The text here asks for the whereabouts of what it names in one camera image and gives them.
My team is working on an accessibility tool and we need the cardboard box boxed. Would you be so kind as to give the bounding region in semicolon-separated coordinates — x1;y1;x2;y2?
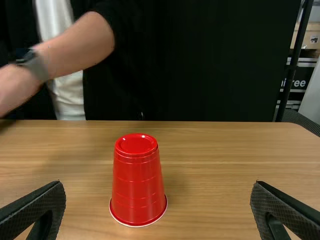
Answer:
289;21;320;51

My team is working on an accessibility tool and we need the person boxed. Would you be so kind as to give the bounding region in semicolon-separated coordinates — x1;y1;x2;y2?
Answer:
0;0;176;122

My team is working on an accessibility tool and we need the grey chair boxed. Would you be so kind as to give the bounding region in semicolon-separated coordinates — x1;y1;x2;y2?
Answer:
273;108;320;138

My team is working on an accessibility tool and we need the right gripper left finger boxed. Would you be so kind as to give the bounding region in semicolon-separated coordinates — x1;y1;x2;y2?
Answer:
0;180;67;240

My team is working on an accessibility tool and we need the red cup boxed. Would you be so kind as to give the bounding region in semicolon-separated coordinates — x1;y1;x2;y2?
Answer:
108;133;168;228

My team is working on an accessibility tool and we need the black equipment case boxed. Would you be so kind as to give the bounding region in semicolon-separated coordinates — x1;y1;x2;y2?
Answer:
276;56;319;101

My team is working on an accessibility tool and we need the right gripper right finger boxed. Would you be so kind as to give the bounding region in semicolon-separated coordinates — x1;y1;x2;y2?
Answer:
249;180;320;240

